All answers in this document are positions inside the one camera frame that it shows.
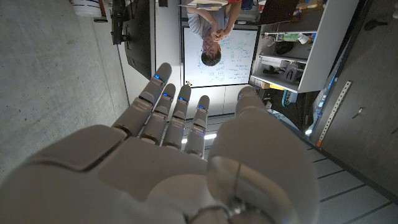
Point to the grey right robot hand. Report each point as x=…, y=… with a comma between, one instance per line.
x=140, y=174

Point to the green box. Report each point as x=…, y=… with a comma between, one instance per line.
x=287, y=37

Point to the ceiling strip light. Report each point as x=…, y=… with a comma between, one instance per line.
x=212, y=136

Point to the black monitor with stand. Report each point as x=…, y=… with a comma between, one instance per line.
x=140, y=37

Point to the seated person in grey shirt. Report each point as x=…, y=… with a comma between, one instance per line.
x=205, y=25

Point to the flat blue object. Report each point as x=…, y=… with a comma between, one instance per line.
x=247, y=3

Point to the white paper roll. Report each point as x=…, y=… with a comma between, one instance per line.
x=302, y=38

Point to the white shelf unit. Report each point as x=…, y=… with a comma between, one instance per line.
x=326, y=46

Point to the whiteboard with black frame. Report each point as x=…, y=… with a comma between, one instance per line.
x=239, y=62

